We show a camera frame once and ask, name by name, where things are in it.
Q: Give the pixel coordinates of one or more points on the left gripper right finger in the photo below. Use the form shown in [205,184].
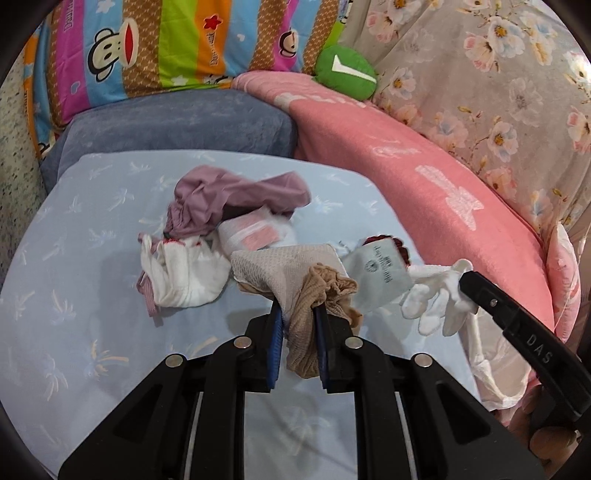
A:
[413,419]

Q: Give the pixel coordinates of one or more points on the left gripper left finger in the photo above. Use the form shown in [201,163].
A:
[186,418]

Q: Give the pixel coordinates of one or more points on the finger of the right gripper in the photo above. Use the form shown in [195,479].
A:
[498,304]

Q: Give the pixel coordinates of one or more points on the white glove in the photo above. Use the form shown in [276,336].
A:
[435,299]

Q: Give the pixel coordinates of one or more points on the white sock with red trim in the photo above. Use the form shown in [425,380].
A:
[184,273]

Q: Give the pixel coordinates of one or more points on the grey printed sock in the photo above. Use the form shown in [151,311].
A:
[381,273]

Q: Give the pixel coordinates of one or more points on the tan nylon stocking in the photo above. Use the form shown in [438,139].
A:
[325,292]

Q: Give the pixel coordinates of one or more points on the beige mesh cloth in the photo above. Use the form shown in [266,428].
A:
[281,271]

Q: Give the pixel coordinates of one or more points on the pink white wrapper pad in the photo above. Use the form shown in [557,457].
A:
[256,230]

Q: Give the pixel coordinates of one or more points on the mauve purple garment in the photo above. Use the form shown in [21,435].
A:
[207,196]

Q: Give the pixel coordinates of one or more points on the right hand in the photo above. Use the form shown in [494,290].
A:
[552,446]

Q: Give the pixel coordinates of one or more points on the pink white pillow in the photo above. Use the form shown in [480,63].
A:
[564,281]

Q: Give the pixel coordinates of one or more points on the light blue tablecloth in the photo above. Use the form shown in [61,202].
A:
[76,337]

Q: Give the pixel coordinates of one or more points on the pink bed blanket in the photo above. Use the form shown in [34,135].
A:
[449,212]

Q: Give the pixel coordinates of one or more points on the grey floral sheet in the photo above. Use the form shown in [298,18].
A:
[502,86]

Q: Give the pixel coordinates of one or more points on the blue grey cushion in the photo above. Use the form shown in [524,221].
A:
[214,119]

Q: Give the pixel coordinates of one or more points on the green check mark cushion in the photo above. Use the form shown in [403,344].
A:
[345,71]

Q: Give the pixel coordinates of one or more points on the colourful monkey print quilt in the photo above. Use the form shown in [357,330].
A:
[86,54]

